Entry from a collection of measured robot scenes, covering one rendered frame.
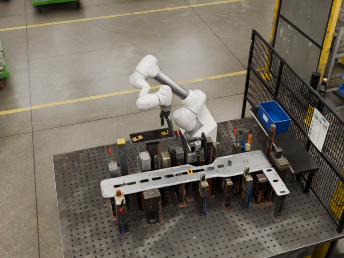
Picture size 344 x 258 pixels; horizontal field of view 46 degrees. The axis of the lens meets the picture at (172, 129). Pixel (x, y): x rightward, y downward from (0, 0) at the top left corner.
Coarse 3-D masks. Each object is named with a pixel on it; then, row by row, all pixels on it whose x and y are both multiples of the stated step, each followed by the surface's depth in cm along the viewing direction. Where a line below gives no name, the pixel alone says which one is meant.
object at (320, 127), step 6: (312, 114) 319; (318, 114) 311; (318, 120) 312; (324, 120) 305; (312, 126) 322; (318, 126) 314; (324, 126) 306; (312, 132) 324; (318, 132) 315; (324, 132) 307; (312, 138) 325; (318, 138) 316; (324, 138) 309; (318, 144) 318; (318, 150) 319
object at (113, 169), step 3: (114, 162) 323; (111, 165) 320; (114, 165) 320; (111, 168) 318; (114, 168) 317; (117, 168) 317; (111, 171) 317; (114, 171) 318; (117, 171) 319; (111, 174) 319; (114, 174) 319; (117, 174) 320; (111, 177) 321; (114, 177) 321; (117, 186) 330
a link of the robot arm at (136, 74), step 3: (135, 72) 354; (138, 72) 353; (132, 75) 357; (135, 75) 353; (138, 75) 352; (141, 75) 353; (129, 78) 360; (132, 78) 355; (135, 78) 351; (144, 78) 355; (129, 81) 362; (132, 81) 353; (132, 84) 354; (135, 87) 353
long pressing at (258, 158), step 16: (224, 160) 333; (240, 160) 332; (256, 160) 332; (128, 176) 319; (144, 176) 319; (160, 176) 319; (176, 176) 319; (192, 176) 318; (208, 176) 319; (224, 176) 319; (112, 192) 305; (128, 192) 306
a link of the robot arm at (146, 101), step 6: (138, 78) 349; (138, 84) 346; (144, 84) 338; (144, 90) 326; (144, 96) 304; (150, 96) 304; (156, 96) 305; (138, 102) 302; (144, 102) 301; (150, 102) 302; (156, 102) 305; (138, 108) 305; (144, 108) 303; (150, 108) 305
